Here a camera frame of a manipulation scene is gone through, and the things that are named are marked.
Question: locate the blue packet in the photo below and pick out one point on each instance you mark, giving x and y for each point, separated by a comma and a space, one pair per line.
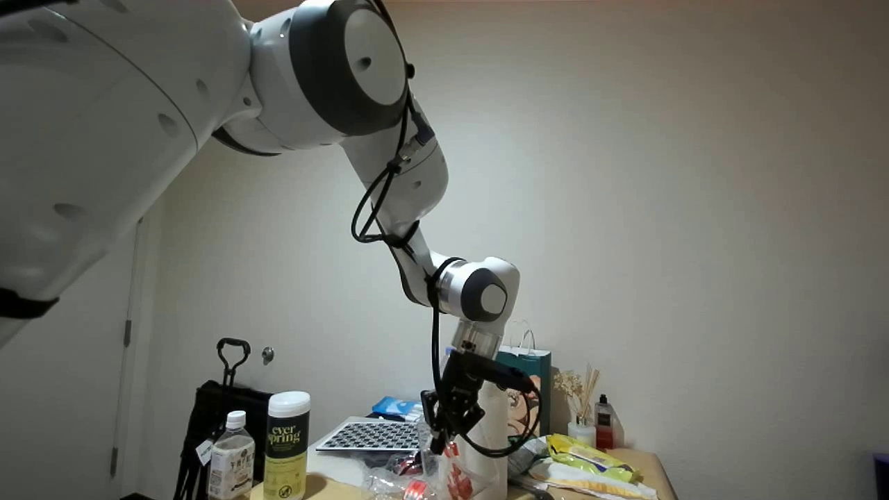
397, 408

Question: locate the dark blue bin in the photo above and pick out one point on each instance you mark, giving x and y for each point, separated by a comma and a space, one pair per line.
879, 476

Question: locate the wooden sticks in cup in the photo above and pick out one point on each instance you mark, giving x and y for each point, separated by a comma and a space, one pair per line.
581, 397

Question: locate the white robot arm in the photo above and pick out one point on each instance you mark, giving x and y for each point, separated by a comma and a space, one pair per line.
93, 140

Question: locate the red bottle with black cap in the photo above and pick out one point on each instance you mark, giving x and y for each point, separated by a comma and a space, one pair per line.
603, 432

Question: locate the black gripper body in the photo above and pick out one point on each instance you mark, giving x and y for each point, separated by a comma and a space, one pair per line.
461, 389

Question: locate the clear packet with red contents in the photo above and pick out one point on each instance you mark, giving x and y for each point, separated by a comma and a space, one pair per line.
417, 486

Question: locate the grey keyboard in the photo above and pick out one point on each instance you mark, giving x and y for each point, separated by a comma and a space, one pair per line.
376, 436

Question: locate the clear bottle with white cap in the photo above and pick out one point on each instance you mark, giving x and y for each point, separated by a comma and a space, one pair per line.
230, 461

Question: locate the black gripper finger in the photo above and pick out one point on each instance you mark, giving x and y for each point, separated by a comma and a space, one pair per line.
465, 426
435, 426

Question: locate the metal door hinge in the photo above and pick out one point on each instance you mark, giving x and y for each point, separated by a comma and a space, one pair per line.
115, 461
125, 333

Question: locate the yellow packet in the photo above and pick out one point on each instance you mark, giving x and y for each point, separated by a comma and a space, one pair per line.
586, 457

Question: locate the round wall door stopper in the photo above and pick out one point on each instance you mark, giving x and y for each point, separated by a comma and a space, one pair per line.
268, 353

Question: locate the teal box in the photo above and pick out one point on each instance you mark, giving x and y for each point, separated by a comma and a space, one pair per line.
540, 389

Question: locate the grey green pouch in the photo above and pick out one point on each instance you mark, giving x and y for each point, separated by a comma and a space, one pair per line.
535, 461

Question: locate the white paper towel roll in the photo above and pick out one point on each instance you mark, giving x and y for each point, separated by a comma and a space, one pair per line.
500, 404

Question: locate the yellow canister with white lid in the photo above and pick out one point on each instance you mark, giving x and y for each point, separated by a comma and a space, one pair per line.
286, 446

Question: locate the white flat package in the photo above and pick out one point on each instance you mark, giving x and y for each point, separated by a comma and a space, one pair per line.
601, 490

